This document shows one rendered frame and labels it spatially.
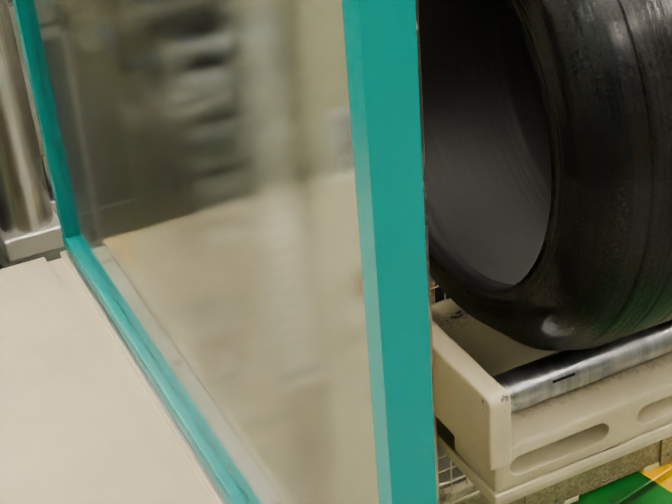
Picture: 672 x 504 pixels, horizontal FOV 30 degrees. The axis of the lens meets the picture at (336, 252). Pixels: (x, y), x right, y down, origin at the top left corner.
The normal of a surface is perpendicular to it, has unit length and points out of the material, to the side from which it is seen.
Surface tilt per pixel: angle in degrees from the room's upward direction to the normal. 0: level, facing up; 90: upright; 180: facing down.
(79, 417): 0
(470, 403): 90
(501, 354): 0
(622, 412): 90
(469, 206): 36
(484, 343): 0
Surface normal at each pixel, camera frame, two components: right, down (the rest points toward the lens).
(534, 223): 0.11, -0.61
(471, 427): -0.90, 0.28
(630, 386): -0.07, -0.86
